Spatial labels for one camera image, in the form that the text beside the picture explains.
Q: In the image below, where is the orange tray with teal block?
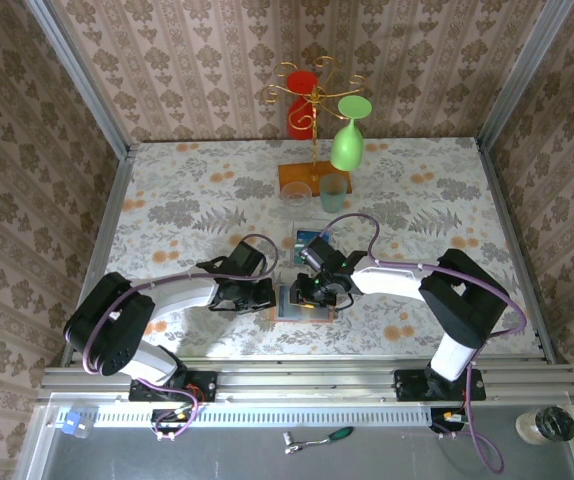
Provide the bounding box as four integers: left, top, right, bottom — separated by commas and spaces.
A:
270, 284, 337, 324

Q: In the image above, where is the blue credit card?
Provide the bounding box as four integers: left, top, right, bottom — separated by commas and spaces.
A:
276, 284, 313, 320

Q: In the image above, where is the teal credit card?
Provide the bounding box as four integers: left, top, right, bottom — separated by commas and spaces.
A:
294, 229, 325, 267

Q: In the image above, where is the teal frosted tumbler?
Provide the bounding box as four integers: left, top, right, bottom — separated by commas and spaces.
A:
318, 173, 350, 215

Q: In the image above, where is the clear glass cup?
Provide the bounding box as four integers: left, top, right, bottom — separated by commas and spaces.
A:
280, 181, 314, 208

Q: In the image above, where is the floral patterned table cover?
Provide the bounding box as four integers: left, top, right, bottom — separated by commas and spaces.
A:
82, 138, 544, 359

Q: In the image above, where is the black power connector block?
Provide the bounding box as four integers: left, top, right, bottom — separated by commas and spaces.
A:
429, 407, 469, 434
150, 408, 194, 434

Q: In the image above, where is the green wine glass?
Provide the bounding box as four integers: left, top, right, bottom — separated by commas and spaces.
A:
329, 95, 373, 173

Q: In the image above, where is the red wine glass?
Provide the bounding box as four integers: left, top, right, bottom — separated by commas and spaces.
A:
285, 70, 320, 141

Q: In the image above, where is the blue and clear plastic connector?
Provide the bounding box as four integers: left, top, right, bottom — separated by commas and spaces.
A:
63, 409, 92, 441

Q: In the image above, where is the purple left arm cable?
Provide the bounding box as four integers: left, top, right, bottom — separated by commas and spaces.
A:
80, 233, 280, 444

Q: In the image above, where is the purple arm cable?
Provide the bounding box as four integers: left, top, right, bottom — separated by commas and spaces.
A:
80, 233, 280, 444
322, 213, 527, 475

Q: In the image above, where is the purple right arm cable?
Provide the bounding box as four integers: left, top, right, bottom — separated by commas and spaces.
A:
322, 213, 527, 475

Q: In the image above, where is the aluminium front rail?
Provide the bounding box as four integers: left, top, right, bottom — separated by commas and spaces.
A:
36, 355, 574, 403

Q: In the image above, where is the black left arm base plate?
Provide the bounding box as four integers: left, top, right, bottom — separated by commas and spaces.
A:
128, 370, 219, 403

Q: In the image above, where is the gold wire glass rack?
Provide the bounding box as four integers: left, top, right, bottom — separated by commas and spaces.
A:
260, 55, 369, 199

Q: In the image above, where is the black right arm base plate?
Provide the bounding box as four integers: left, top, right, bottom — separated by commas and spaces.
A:
394, 368, 488, 403

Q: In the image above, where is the perforated white cable duct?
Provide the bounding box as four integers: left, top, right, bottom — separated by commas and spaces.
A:
49, 404, 434, 427

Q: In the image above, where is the green-handled ratchet wrench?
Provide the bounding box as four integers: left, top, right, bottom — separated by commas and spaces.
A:
300, 426, 355, 448

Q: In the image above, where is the aluminium side rail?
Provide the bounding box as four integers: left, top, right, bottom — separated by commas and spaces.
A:
475, 139, 557, 362
60, 144, 138, 369

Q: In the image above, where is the aluminium corner post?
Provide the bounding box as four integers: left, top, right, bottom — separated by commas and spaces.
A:
22, 0, 136, 159
475, 0, 574, 151

